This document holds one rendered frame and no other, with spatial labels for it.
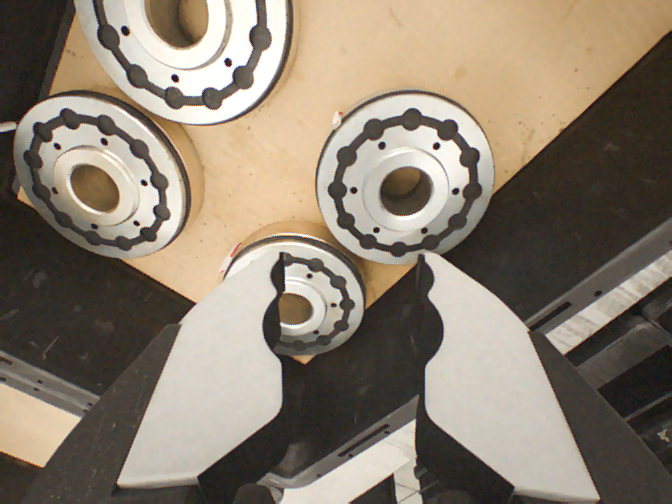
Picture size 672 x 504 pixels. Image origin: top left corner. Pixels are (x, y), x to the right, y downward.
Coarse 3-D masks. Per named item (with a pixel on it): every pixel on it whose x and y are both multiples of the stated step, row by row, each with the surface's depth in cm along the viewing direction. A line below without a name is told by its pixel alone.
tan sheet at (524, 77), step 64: (192, 0) 17; (320, 0) 17; (384, 0) 17; (448, 0) 17; (512, 0) 17; (576, 0) 17; (640, 0) 17; (64, 64) 19; (320, 64) 19; (384, 64) 19; (448, 64) 19; (512, 64) 18; (576, 64) 18; (192, 128) 21; (256, 128) 21; (320, 128) 21; (512, 128) 20; (256, 192) 23; (384, 192) 23; (192, 256) 26
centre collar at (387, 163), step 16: (384, 160) 18; (400, 160) 18; (416, 160) 18; (432, 160) 18; (368, 176) 18; (384, 176) 18; (432, 176) 18; (368, 192) 19; (432, 192) 19; (448, 192) 19; (368, 208) 19; (384, 208) 19; (432, 208) 19; (384, 224) 20; (400, 224) 20; (416, 224) 20
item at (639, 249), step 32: (608, 256) 13; (640, 256) 13; (576, 288) 14; (608, 288) 14; (544, 320) 15; (0, 352) 17; (64, 384) 18; (384, 416) 19; (352, 448) 20; (288, 480) 23
